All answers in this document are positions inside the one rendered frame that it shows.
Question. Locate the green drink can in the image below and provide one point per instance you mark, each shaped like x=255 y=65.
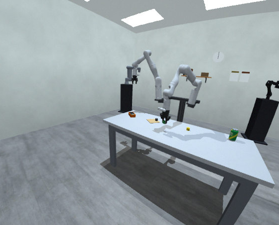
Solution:
x=233 y=134

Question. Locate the orange pocket multimeter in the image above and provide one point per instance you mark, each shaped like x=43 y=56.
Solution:
x=132 y=114

